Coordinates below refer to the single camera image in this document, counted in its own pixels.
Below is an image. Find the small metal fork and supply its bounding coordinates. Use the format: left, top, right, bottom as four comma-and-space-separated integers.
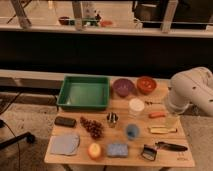
145, 101, 162, 105

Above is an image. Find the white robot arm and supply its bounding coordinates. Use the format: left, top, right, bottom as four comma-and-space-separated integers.
164, 67, 213, 117

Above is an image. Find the purple bowl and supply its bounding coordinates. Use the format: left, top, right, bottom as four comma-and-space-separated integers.
112, 78, 135, 97

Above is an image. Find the green plastic tray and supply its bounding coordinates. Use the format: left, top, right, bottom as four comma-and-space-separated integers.
57, 76, 110, 110

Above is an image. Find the white plastic cup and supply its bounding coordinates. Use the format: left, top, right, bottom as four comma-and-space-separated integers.
129, 98, 145, 117

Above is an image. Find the orange bowl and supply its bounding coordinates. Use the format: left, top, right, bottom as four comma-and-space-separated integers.
136, 76, 157, 95

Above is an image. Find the bunch of red grapes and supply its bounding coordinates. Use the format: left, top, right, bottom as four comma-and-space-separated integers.
80, 117, 103, 140

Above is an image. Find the blue plastic cup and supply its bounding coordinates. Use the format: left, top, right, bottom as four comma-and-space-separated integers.
125, 124, 140, 140

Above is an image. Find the black rectangular case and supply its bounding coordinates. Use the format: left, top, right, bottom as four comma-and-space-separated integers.
54, 116, 76, 128

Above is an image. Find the wooden table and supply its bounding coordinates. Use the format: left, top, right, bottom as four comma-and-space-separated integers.
45, 80, 195, 168

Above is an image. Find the orange carrot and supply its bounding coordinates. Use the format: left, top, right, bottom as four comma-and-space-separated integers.
148, 112, 166, 119

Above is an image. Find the yellow banana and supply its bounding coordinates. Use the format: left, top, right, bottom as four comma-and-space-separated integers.
148, 126, 178, 134

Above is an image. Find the blue sponge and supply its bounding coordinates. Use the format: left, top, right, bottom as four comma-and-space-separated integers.
107, 143, 128, 158

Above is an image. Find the red yellow apple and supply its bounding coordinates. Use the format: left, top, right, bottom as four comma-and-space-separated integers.
88, 143, 102, 159

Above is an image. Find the grey folded cloth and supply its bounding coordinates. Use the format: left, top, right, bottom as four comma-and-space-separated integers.
50, 133, 80, 156

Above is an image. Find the black chair base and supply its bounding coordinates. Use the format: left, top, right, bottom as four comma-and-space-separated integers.
0, 119, 36, 150

